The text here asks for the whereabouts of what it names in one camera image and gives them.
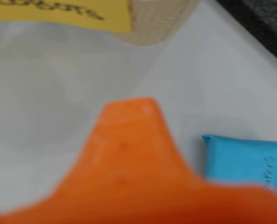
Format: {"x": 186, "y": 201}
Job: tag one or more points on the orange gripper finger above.
{"x": 129, "y": 163}

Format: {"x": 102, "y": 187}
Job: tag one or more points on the blue paper ball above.
{"x": 234, "y": 161}

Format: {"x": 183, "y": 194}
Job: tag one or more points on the yellow welcome paper sign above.
{"x": 58, "y": 14}

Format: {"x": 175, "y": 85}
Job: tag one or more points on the ribbed beige paper cup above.
{"x": 157, "y": 21}

